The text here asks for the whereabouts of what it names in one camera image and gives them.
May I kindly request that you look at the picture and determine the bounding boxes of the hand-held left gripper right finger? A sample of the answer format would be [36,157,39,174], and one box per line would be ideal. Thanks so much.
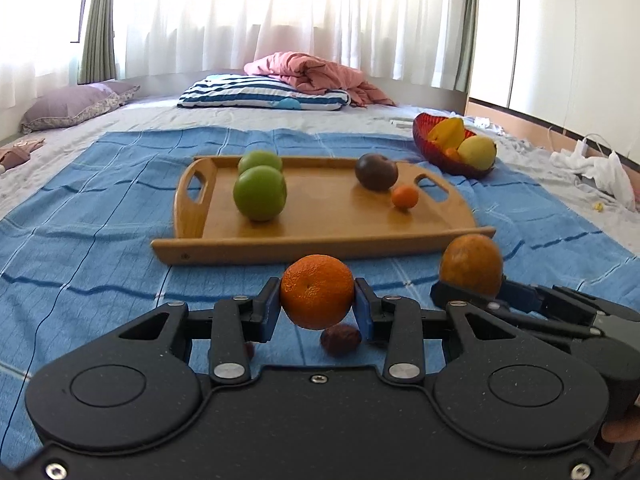
[354,277,576,386]

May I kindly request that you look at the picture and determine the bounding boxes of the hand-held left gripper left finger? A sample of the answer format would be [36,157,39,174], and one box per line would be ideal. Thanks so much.
[117,276,282,386]

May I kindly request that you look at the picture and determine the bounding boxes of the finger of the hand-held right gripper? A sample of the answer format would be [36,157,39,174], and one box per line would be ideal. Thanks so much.
[501,279,601,327]
[431,280,602,339]

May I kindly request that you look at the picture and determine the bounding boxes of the brownish orange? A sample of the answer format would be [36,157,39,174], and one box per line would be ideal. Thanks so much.
[439,233,504,298]

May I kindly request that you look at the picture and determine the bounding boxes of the orange mandarin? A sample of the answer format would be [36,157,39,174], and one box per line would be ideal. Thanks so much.
[280,255,356,331]

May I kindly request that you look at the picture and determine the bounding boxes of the small orange kumquat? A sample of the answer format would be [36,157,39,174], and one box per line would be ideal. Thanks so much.
[391,185,420,211]

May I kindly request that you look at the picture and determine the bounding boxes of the wooden tray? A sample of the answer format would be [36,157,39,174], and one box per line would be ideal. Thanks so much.
[151,155,497,266]

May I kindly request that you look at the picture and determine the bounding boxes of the green apple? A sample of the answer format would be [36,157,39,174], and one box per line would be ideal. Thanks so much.
[233,165,288,222]
[237,150,284,176]

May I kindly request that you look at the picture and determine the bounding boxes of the dark purple round fruit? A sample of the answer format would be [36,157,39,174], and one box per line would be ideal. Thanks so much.
[355,153,399,192]

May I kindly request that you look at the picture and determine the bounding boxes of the person's right hand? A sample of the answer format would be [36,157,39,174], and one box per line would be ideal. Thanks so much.
[601,409,635,442]

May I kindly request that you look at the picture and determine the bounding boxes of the yellow pear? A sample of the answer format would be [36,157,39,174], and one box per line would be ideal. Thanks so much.
[457,135,498,171]

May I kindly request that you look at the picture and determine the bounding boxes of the white crumpled clothes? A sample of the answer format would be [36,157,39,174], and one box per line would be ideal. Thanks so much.
[550,150,637,211]

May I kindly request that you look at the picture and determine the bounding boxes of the red glass bowl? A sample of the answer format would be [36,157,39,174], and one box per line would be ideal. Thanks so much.
[412,112,497,178]

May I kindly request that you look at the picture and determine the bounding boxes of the yellow star fruit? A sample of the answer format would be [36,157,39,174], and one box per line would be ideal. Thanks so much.
[427,116,476,150]

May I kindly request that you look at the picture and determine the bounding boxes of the wooden side board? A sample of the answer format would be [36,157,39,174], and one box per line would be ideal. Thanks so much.
[465,99,640,196]

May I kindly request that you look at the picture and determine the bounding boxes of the blue checked blanket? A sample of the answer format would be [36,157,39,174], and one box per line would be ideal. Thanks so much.
[0,127,640,461]

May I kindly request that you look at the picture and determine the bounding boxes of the blue white striped pillow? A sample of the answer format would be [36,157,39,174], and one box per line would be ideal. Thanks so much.
[177,74,352,111]

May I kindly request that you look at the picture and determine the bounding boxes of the white floral bed sheet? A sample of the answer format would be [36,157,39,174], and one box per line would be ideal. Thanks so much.
[0,95,640,281]

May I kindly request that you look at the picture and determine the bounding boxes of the pink quilt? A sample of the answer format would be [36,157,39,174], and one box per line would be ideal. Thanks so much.
[244,51,398,107]

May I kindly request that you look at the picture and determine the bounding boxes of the green curtain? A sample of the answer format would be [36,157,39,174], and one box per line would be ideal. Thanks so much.
[452,0,479,93]
[77,0,121,86]

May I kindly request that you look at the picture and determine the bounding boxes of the white wardrobe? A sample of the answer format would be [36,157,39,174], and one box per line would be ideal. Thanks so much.
[467,0,640,133]

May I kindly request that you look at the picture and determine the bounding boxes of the purple pillow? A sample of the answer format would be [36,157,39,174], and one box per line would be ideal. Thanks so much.
[20,82,141,135]

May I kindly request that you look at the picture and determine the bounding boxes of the white sheer curtain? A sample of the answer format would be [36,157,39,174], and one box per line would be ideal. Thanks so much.
[0,0,466,98]

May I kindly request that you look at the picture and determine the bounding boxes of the brown cloth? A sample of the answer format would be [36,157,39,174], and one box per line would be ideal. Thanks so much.
[0,137,46,172]

